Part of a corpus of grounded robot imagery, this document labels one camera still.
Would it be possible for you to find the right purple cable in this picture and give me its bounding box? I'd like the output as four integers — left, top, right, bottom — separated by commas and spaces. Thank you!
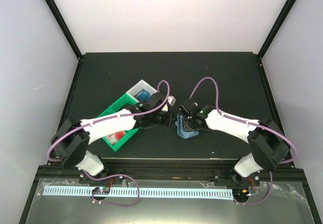
188, 76, 298, 165

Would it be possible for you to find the blue card holder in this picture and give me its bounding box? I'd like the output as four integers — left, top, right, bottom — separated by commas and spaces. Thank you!
175, 115, 199, 139

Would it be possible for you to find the red white cards stack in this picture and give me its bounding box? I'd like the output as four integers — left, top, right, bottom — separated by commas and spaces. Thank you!
105, 131, 126, 145

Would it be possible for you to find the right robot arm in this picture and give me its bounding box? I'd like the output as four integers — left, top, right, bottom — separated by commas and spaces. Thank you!
179, 98, 290, 185

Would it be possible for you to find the blue cards stack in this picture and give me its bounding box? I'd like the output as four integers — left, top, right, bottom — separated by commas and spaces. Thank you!
134, 89, 151, 101

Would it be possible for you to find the white slotted cable duct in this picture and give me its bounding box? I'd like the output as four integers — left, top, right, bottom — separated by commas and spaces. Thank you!
42, 186, 234, 200

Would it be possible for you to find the green bin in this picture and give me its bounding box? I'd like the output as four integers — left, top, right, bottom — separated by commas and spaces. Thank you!
97, 109, 139, 152
105, 93, 138, 115

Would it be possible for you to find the green front bin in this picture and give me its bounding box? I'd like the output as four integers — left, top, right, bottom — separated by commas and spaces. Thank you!
97, 109, 139, 152

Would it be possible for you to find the small circuit board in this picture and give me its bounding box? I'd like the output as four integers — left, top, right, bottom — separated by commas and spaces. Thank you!
92, 187, 110, 195

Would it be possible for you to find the white bin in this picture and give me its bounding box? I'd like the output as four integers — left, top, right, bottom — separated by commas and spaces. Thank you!
126, 80, 157, 97

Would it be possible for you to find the purple cable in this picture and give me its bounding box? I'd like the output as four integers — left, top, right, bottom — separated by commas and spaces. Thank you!
47, 80, 170, 163
188, 76, 298, 165

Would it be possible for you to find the black aluminium frame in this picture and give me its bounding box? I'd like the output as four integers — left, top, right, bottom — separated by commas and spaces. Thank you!
20, 0, 321, 223

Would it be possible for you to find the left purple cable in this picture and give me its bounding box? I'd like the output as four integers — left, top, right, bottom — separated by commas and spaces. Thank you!
47, 80, 170, 163

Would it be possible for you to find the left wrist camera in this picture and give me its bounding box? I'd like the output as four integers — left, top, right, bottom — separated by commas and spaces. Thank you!
161, 96, 176, 112

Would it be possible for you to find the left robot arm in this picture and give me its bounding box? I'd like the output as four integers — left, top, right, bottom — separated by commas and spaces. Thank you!
51, 92, 177, 183

